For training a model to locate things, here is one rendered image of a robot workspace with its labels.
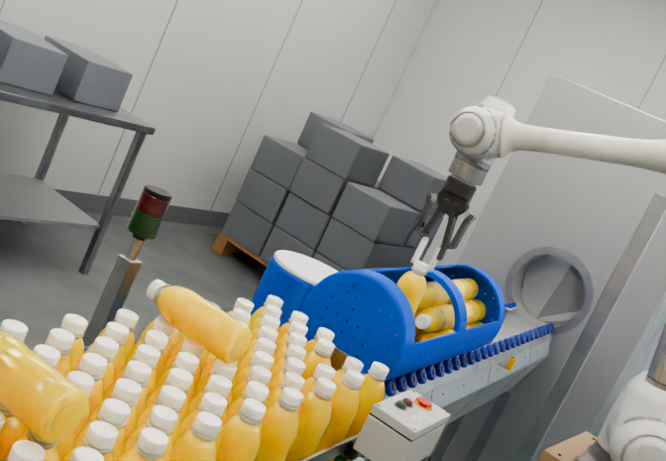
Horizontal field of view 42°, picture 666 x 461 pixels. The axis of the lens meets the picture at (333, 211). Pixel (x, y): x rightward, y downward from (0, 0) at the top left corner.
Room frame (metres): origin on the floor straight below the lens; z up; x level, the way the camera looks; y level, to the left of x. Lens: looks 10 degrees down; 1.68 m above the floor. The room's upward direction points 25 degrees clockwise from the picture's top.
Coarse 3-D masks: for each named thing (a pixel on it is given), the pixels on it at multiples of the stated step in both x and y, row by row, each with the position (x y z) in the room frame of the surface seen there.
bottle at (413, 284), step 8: (408, 272) 2.07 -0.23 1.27; (416, 272) 2.06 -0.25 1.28; (400, 280) 2.07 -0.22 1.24; (408, 280) 2.06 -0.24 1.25; (416, 280) 2.05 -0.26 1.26; (424, 280) 2.07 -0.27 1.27; (400, 288) 2.05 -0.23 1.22; (408, 288) 2.05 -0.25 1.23; (416, 288) 2.05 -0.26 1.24; (424, 288) 2.07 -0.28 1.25; (408, 296) 2.04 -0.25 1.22; (416, 296) 2.05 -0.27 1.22; (416, 304) 2.06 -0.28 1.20
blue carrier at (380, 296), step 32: (320, 288) 2.05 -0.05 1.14; (352, 288) 2.02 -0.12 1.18; (384, 288) 1.99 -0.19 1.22; (448, 288) 2.34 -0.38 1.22; (480, 288) 2.77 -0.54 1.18; (320, 320) 2.03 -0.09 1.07; (352, 320) 2.00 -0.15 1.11; (384, 320) 1.97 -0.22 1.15; (480, 320) 2.75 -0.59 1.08; (352, 352) 1.99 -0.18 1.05; (384, 352) 1.96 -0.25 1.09; (416, 352) 2.04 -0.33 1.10; (448, 352) 2.31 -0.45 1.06
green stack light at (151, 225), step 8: (136, 208) 1.75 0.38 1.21; (136, 216) 1.74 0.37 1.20; (144, 216) 1.73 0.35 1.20; (152, 216) 1.74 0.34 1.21; (128, 224) 1.75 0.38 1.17; (136, 224) 1.74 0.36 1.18; (144, 224) 1.73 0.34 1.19; (152, 224) 1.74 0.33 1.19; (160, 224) 1.76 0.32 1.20; (136, 232) 1.73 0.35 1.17; (144, 232) 1.74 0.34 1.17; (152, 232) 1.75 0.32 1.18
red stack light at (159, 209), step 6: (144, 192) 1.74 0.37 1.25; (144, 198) 1.74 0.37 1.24; (150, 198) 1.73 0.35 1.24; (156, 198) 1.74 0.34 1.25; (138, 204) 1.74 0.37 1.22; (144, 204) 1.74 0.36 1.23; (150, 204) 1.73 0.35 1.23; (156, 204) 1.74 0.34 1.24; (162, 204) 1.74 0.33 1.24; (168, 204) 1.76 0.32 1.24; (144, 210) 1.73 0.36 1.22; (150, 210) 1.74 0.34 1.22; (156, 210) 1.74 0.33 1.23; (162, 210) 1.75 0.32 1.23; (156, 216) 1.74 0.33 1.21; (162, 216) 1.75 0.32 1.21
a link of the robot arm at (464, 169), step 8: (456, 152) 2.09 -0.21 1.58; (456, 160) 2.07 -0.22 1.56; (464, 160) 2.05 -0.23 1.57; (472, 160) 2.04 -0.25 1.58; (456, 168) 2.06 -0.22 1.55; (464, 168) 2.05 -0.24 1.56; (472, 168) 2.04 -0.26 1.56; (480, 168) 2.05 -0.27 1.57; (488, 168) 2.06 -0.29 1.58; (456, 176) 2.06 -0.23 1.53; (464, 176) 2.04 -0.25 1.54; (472, 176) 2.04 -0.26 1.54; (480, 176) 2.05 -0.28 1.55; (472, 184) 2.06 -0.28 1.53; (480, 184) 2.06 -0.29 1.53
